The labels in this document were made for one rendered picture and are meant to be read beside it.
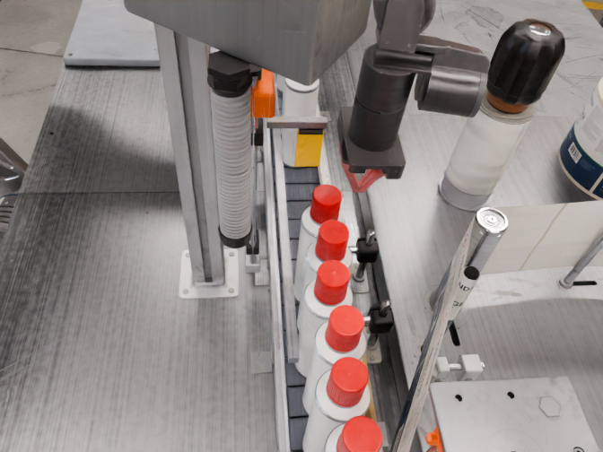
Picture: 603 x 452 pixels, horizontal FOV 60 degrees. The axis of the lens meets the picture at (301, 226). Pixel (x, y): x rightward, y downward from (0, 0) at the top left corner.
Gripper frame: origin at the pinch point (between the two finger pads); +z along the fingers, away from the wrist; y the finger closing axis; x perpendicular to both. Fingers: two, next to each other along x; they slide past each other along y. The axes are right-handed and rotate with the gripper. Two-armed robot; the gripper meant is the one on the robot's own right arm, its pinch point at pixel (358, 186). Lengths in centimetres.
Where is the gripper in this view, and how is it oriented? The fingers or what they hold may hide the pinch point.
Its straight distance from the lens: 69.7
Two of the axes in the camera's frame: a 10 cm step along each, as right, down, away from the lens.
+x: -9.9, 0.0, -1.1
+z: -0.8, 6.2, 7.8
